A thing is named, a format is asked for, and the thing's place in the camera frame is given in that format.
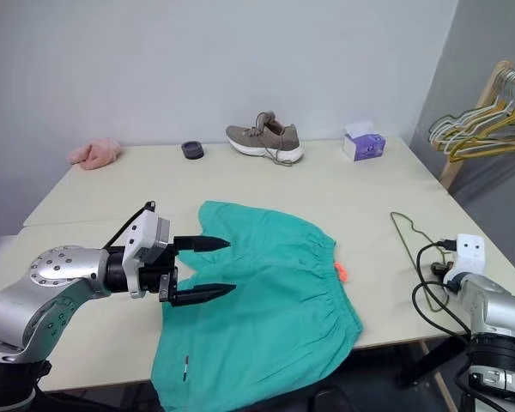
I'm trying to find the purple tissue box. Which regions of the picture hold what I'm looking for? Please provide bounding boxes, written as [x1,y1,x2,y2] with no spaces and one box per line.
[341,122,387,163]

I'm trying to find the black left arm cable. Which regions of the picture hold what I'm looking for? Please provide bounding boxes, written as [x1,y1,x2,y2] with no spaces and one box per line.
[101,199,158,251]

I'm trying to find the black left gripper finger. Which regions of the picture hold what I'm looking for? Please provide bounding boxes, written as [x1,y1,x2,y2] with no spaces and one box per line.
[169,282,238,308]
[173,234,232,255]

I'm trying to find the dark rounded shape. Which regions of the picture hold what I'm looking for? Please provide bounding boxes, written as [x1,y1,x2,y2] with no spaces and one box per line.
[311,384,358,412]

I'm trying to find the yellow wire hanger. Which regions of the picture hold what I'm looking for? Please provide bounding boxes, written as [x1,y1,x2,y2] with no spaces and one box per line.
[447,106,515,164]

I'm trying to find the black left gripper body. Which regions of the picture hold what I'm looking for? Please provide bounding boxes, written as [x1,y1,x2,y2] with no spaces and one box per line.
[137,235,180,304]

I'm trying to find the white wire hanger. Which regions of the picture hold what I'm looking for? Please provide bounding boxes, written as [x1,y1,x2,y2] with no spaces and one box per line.
[427,105,515,149]

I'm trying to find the brown sneaker white sole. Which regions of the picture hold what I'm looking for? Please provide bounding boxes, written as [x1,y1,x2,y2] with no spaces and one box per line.
[225,110,305,167]

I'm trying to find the wooden table leg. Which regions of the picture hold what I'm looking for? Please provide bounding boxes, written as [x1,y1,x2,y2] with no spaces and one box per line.
[417,341,459,412]

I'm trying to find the black table brace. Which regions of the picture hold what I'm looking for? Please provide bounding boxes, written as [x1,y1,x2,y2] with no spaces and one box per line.
[396,334,473,390]

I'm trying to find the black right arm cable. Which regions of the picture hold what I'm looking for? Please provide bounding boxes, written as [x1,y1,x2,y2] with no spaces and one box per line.
[411,238,474,341]

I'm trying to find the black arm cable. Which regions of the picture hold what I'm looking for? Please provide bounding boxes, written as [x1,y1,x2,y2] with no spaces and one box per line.
[101,199,158,251]
[411,238,474,341]

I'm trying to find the pink fluffy cloth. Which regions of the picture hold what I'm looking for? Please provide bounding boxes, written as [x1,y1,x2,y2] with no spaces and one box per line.
[67,136,123,171]

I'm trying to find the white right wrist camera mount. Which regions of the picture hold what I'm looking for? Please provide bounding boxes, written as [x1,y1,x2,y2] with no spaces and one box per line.
[444,233,487,294]

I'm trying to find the green shorts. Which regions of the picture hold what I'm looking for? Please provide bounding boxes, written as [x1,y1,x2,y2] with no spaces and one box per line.
[150,199,365,412]

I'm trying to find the olive wire hanger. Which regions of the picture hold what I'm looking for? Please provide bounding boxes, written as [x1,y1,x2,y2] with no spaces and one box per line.
[389,211,456,314]

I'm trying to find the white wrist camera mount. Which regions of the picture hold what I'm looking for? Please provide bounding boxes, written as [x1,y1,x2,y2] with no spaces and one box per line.
[119,209,173,300]
[444,233,487,294]

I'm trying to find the black round container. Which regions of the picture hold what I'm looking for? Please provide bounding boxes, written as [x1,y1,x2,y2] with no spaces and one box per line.
[180,140,206,161]

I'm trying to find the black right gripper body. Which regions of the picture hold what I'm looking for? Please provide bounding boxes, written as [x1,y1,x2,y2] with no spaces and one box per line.
[428,260,454,278]

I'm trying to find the wooden clothes rack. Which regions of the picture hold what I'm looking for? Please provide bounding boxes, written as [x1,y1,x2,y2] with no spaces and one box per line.
[438,59,515,191]

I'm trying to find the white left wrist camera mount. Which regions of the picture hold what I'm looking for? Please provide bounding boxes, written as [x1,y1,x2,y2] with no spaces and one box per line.
[119,209,173,300]

